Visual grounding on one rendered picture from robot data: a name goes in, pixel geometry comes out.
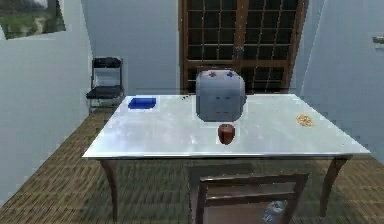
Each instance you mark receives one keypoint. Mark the white table with brown legs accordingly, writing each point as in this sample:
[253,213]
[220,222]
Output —
[160,133]

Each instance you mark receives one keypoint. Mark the blue flat box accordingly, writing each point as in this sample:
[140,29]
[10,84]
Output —
[142,103]

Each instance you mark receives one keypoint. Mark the black folding chair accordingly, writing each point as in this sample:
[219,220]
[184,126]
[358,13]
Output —
[106,91]

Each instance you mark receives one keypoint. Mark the brown lattice door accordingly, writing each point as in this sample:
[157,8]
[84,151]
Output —
[240,36]

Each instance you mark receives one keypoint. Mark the brown wooden chair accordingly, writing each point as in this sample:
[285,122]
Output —
[246,196]

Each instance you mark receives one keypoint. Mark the orange round food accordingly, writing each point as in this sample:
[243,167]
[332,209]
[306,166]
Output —
[304,120]

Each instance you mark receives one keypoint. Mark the framed landscape picture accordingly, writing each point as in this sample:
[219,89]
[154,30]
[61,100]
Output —
[30,16]

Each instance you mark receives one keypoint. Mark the grey wall fixture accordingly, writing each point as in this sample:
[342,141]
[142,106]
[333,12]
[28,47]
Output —
[378,40]

